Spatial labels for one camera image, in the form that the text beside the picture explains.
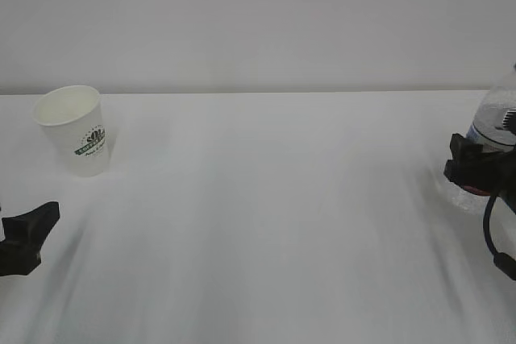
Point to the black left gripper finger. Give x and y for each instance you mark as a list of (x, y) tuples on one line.
[(24, 236)]

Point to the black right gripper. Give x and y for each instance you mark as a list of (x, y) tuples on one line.
[(483, 173)]

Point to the clear plastic water bottle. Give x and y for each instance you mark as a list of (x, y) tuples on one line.
[(493, 125)]

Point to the white paper cup green logo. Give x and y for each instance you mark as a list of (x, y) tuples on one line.
[(71, 118)]

